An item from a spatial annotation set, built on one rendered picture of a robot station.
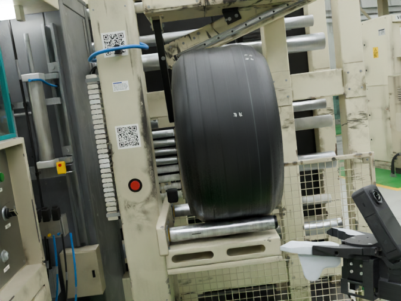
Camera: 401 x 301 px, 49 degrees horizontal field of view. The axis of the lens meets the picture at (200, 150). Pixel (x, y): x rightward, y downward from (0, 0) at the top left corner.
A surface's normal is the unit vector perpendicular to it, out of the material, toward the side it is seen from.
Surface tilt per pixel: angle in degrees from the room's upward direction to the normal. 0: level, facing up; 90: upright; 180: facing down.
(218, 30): 90
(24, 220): 90
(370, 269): 82
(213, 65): 41
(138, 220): 90
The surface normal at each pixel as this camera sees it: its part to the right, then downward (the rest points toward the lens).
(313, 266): -0.22, 0.04
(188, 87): -0.33, -0.43
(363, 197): -0.71, 0.10
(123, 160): 0.01, 0.13
